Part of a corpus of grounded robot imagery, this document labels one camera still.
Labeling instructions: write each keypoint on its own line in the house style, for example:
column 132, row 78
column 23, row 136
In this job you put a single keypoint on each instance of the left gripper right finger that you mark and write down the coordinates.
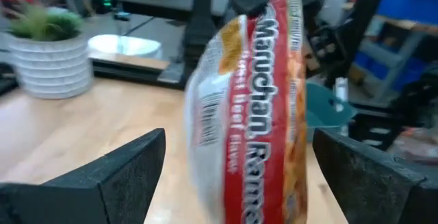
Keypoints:
column 376, row 196

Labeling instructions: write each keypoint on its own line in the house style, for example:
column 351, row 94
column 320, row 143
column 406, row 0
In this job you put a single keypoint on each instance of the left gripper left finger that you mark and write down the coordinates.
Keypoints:
column 102, row 200

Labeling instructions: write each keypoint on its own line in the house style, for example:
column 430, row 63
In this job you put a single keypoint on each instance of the red Maruchan ramen pack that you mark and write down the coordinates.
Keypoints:
column 260, row 114

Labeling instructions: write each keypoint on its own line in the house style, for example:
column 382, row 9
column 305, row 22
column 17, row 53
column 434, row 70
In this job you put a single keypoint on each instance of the plastic-wrapped noodle case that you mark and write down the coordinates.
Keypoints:
column 414, row 145

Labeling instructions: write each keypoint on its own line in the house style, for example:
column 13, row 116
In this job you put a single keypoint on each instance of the grey cart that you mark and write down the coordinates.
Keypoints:
column 164, row 5

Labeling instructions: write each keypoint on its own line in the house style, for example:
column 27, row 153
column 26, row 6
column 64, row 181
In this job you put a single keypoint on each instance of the teal plastic bin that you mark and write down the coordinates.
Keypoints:
column 325, row 111

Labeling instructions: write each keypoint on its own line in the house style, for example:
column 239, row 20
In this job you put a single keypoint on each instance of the plant in white patterned pot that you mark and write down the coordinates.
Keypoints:
column 51, row 70

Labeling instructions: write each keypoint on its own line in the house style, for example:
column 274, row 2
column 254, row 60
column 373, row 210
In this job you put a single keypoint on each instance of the white rounded tabletop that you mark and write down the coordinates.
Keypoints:
column 123, row 46

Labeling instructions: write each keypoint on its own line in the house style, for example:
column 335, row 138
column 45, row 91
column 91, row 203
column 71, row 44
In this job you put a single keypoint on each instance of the silver aluminium post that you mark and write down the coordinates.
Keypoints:
column 340, row 90

